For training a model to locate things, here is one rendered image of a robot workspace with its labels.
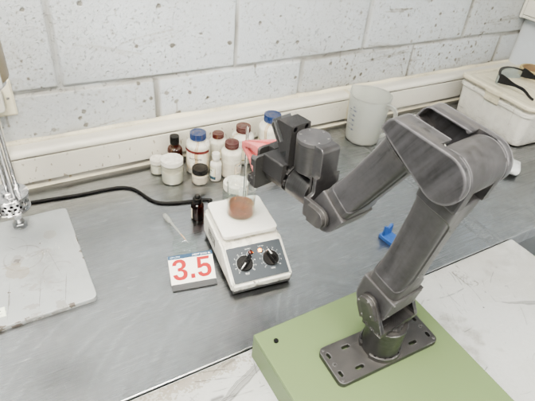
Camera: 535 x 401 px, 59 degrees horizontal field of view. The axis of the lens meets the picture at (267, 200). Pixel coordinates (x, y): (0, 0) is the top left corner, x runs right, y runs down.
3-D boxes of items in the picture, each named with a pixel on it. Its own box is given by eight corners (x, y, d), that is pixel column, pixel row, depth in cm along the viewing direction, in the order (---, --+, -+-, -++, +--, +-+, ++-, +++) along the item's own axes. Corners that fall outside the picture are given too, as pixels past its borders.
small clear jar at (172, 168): (161, 174, 124) (159, 153, 120) (182, 173, 125) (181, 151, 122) (162, 187, 120) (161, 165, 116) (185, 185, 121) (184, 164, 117)
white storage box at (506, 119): (587, 134, 165) (608, 95, 156) (514, 151, 150) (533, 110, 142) (517, 97, 186) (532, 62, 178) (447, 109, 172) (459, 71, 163)
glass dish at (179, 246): (202, 245, 104) (202, 237, 102) (190, 261, 100) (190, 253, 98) (180, 238, 105) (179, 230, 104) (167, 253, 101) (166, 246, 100)
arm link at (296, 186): (282, 162, 79) (310, 181, 75) (306, 152, 82) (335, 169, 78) (279, 195, 83) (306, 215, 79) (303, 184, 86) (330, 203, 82)
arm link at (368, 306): (358, 290, 70) (385, 317, 67) (398, 268, 75) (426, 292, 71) (350, 317, 74) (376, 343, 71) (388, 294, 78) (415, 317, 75)
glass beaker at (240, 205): (219, 211, 100) (220, 178, 95) (244, 201, 104) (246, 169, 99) (237, 229, 96) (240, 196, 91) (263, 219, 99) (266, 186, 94)
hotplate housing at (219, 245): (291, 282, 97) (296, 254, 92) (231, 297, 93) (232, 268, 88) (253, 216, 113) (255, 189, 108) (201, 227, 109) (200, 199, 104)
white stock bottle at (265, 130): (284, 152, 138) (289, 112, 131) (275, 163, 133) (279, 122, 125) (263, 145, 140) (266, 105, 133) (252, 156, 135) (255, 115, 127)
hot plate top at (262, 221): (278, 230, 98) (279, 227, 97) (223, 241, 94) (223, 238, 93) (257, 196, 106) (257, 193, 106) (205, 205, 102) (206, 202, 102)
